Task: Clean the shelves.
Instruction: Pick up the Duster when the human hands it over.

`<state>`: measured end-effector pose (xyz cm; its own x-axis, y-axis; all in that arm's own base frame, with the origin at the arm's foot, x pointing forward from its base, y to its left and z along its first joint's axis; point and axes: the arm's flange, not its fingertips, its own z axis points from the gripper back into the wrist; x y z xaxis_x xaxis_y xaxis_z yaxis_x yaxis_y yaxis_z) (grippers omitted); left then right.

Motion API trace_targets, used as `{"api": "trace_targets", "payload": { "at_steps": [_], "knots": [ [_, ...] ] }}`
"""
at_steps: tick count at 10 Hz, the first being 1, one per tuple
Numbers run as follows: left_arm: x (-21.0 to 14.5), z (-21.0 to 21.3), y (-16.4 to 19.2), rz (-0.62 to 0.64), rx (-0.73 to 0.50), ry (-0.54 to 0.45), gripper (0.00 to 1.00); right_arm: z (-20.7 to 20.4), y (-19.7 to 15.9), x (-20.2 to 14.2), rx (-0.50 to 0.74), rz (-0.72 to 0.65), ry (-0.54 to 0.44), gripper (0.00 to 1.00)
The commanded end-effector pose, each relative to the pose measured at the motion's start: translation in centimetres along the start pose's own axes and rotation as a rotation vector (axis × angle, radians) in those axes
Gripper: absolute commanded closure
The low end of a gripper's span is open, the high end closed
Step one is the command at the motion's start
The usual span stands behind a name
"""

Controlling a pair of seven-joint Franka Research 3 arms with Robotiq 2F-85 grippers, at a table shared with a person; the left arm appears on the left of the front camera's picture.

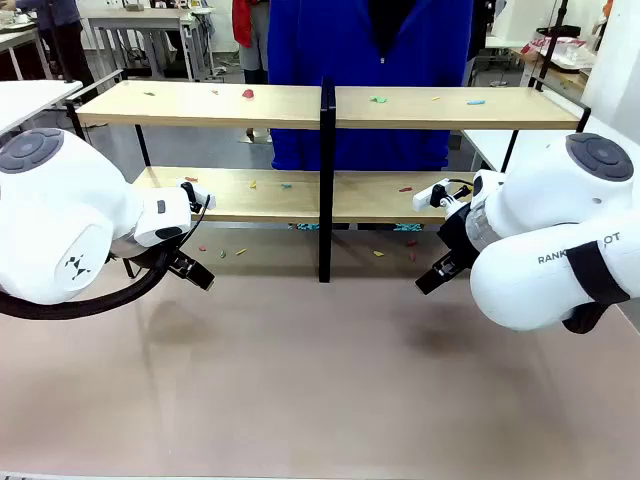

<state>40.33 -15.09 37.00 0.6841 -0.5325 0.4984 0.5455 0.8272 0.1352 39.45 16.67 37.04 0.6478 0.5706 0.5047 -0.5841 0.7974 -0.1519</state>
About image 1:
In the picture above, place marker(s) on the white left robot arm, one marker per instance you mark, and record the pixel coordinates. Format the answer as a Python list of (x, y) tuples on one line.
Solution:
[(55, 225)]

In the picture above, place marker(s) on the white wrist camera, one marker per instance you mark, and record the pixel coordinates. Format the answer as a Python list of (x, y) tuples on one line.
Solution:
[(429, 197), (200, 194)]

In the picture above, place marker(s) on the wooden background table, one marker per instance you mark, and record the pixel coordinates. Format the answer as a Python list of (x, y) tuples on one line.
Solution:
[(560, 72)]

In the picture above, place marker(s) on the blue paper scrap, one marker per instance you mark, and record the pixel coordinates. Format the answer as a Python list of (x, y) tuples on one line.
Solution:
[(476, 102)]

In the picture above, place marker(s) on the black stand pole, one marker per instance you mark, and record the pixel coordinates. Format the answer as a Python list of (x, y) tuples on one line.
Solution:
[(64, 50), (550, 50)]

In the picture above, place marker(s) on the person in red jacket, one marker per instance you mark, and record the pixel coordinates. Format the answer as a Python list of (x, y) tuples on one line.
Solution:
[(250, 30)]

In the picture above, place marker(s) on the grey background table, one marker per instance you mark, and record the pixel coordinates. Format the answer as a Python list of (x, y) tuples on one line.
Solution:
[(145, 22)]

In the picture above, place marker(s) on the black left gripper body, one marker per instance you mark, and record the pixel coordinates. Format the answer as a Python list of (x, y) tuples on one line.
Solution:
[(145, 256)]

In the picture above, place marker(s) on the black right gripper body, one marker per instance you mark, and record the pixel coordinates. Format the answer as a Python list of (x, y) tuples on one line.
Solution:
[(457, 235)]

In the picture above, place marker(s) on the large red paper scrap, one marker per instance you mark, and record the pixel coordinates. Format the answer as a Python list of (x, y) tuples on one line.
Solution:
[(248, 93)]

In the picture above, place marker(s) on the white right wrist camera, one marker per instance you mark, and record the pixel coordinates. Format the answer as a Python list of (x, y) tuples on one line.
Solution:
[(429, 197)]

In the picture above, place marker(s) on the wooden shelf black frame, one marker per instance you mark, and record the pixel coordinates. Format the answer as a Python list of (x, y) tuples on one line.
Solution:
[(326, 150)]

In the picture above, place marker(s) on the person in blue jacket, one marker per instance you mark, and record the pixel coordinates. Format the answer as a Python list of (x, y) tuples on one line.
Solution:
[(360, 55)]

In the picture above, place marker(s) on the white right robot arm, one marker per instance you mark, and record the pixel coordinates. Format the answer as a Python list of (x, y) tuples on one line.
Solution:
[(545, 215)]

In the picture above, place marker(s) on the white side table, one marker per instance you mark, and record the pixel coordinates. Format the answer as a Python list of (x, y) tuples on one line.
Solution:
[(500, 145), (35, 100)]

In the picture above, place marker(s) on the plastic packaging pile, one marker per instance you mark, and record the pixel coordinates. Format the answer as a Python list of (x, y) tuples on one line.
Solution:
[(565, 50)]

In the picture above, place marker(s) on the person in dark clothes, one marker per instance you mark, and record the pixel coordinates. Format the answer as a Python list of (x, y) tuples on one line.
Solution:
[(65, 35)]

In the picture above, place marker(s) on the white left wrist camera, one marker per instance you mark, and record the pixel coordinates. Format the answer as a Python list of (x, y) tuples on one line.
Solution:
[(200, 194)]

